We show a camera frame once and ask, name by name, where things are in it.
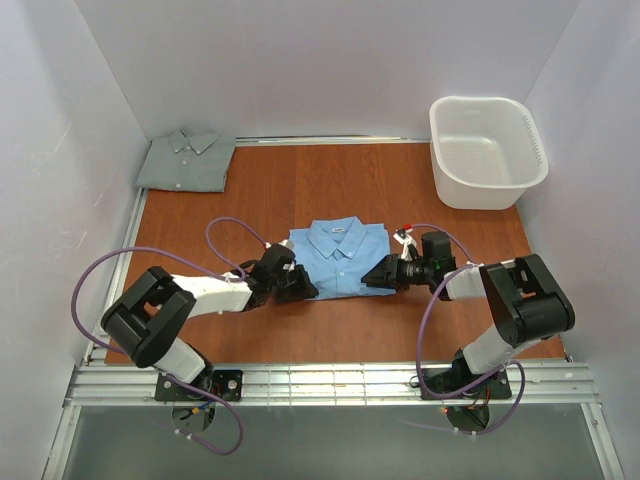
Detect grey shirt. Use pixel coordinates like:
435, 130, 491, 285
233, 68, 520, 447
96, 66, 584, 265
135, 130, 236, 193

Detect light blue long sleeve shirt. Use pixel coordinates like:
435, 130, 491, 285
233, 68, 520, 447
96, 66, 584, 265
289, 217, 395, 300

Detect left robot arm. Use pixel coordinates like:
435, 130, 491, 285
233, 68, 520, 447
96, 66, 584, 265
101, 244, 319, 391

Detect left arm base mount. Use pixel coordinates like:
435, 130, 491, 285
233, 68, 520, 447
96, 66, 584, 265
154, 369, 244, 402

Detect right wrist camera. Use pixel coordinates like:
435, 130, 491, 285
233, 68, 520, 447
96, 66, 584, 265
393, 224, 419, 261

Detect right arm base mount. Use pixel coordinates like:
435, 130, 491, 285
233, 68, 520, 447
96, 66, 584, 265
422, 368, 512, 400

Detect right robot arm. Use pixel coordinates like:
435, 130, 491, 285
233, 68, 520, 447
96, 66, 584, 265
361, 227, 575, 399

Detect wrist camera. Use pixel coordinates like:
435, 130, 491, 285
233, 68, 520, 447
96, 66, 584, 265
393, 224, 419, 261
260, 240, 295, 273

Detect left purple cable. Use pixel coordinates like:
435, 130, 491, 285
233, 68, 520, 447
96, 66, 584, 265
70, 217, 274, 455

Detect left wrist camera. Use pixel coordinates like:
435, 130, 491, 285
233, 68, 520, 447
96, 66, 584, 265
260, 240, 295, 273

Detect white plastic basket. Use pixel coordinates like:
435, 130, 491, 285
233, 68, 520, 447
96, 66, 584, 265
429, 96, 549, 210

